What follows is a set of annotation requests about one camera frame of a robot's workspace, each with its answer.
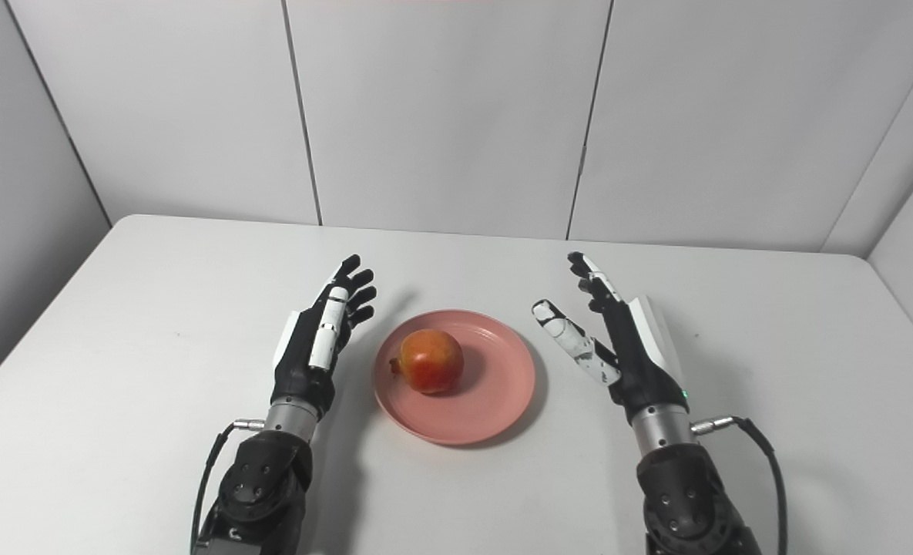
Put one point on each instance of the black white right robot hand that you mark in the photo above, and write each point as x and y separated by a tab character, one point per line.
641	354

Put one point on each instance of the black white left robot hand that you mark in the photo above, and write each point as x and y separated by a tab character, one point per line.
302	370

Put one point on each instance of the red yellow pomegranate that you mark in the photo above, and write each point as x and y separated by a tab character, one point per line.
429	362

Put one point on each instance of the pink round plate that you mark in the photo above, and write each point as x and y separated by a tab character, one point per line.
495	385

